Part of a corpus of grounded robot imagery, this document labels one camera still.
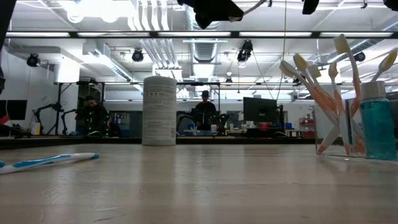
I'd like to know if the small blue mouthwash bottle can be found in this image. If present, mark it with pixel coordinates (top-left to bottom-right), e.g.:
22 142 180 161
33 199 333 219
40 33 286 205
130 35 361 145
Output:
359 80 398 161

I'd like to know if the blue white toothbrush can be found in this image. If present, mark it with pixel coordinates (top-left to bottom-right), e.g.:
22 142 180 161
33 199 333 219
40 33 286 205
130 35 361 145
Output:
0 152 100 175

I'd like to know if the black overhead beam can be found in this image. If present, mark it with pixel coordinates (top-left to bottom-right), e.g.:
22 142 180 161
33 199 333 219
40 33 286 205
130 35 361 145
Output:
4 30 398 39

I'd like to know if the black ceiling spotlight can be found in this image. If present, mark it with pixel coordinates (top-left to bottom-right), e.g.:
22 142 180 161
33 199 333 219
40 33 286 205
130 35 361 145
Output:
131 49 144 63
236 39 254 63
26 53 40 68
352 51 367 63

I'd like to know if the person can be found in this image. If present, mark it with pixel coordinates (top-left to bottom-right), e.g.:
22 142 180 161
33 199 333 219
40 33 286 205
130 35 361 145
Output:
76 95 111 138
194 90 218 131

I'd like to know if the black monitor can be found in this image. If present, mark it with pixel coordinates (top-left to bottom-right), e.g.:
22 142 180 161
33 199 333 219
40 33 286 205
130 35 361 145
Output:
243 96 279 124

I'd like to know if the white paper cup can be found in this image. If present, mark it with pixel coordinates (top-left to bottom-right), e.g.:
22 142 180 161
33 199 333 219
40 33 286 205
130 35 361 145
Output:
141 75 178 146

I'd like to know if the shelving with red bins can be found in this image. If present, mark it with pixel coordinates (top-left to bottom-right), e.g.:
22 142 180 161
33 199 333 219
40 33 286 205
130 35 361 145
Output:
298 117 315 138

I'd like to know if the silver ventilation duct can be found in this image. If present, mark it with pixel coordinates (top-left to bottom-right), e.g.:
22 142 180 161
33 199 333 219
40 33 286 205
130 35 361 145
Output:
185 18 228 63

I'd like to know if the thin hanging cable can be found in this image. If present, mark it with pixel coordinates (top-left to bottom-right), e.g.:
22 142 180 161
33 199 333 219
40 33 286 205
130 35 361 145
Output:
275 0 287 101

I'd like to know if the black wall screen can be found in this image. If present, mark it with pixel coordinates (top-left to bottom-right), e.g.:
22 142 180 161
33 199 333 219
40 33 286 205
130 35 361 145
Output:
0 99 28 121

